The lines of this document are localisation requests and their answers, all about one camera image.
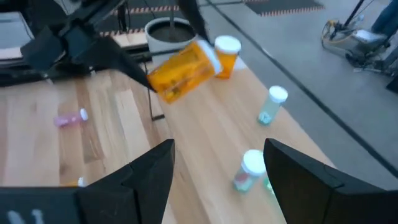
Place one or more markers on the striped black floor mat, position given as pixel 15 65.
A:
pixel 280 6
pixel 140 18

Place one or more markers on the small orange medicine bottle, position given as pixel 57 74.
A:
pixel 79 182

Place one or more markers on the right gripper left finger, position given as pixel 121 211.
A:
pixel 149 186

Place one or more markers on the teal medicine bottle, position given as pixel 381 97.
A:
pixel 250 171
pixel 272 105
pixel 268 184

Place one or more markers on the person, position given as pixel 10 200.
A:
pixel 385 18

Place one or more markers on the black aluminium rail frame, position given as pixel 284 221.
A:
pixel 31 76

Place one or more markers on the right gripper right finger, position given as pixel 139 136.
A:
pixel 304 193

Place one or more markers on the wooden shelf black frame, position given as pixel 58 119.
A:
pixel 217 124

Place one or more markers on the small pink medicine bottle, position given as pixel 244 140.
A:
pixel 68 119

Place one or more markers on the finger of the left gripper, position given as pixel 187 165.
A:
pixel 124 63
pixel 194 18

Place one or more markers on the white plant pot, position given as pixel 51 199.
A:
pixel 155 43

